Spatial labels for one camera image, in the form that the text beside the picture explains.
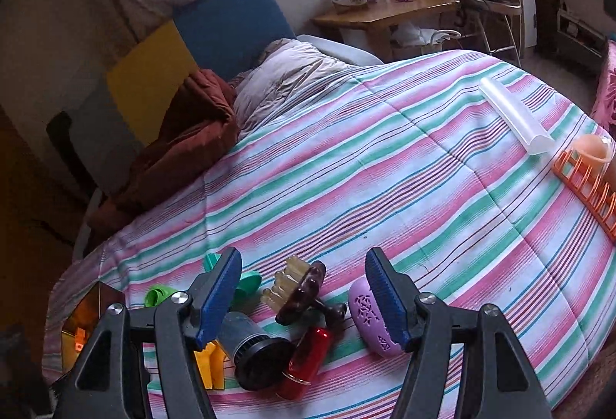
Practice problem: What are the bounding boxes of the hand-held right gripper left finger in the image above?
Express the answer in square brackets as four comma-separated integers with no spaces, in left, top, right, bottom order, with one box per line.
[53,247,243,419]

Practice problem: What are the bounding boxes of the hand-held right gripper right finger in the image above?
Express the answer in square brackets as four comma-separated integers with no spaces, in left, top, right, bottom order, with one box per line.
[365,248,554,419]

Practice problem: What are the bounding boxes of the purple oval case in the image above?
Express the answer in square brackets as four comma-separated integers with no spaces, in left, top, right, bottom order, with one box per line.
[347,277,410,358]

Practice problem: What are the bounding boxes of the grey black cylinder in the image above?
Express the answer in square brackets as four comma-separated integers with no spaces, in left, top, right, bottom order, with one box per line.
[219,310,294,392]

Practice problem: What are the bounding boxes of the light green plastic cap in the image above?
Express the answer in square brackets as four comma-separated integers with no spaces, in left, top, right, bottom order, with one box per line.
[144,285,191,308]

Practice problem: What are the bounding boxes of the yellow plastic block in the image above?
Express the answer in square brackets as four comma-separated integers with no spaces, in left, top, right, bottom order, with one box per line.
[192,337,229,390]

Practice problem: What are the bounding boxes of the brown massage brush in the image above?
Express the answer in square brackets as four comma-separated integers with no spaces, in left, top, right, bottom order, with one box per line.
[261,256,348,326]

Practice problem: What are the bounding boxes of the red metal cylinder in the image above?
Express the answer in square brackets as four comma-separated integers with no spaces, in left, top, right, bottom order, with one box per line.
[275,325,333,401]

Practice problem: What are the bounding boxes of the orange plastic rack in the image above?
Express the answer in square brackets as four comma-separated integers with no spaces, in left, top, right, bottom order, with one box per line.
[552,148,616,243]

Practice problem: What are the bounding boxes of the translucent white case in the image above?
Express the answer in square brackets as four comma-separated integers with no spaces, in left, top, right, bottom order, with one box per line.
[478,76,555,156]

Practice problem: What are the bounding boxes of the orange plastic cup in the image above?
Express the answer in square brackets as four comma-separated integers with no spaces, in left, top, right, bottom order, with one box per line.
[575,133,613,167]

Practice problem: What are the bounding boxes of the amber transparent box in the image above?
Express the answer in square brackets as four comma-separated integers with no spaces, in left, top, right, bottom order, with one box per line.
[60,280,127,374]

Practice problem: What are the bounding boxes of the striped pink green blanket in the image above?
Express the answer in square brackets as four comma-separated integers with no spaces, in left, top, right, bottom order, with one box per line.
[42,49,616,419]

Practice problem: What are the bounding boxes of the brown blanket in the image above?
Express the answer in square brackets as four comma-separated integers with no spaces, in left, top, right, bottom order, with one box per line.
[89,69,240,246]

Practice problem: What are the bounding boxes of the grey headboard panel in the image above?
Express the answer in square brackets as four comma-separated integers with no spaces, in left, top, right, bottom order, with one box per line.
[67,99,145,191]

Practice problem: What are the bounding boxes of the grey pink pillow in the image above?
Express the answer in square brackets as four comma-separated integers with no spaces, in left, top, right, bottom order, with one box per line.
[230,39,357,136]

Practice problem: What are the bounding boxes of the yellow headboard panel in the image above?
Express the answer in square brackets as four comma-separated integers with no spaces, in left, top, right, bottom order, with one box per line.
[106,20,198,145]

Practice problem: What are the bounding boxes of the white plastic bags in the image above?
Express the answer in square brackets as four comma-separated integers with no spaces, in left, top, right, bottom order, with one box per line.
[390,22,463,59]

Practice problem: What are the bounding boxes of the blue headboard panel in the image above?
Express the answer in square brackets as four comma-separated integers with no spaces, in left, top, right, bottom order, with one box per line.
[172,0,296,80]

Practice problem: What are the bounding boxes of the wooden desk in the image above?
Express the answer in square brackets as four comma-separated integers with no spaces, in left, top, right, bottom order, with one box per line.
[312,0,460,64]

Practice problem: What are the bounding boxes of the pink ruffled bedding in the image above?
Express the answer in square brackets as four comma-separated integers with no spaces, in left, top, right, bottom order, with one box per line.
[591,41,616,136]

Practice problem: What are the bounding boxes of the white cabinet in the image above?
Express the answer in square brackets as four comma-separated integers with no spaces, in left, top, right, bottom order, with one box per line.
[517,0,537,49]

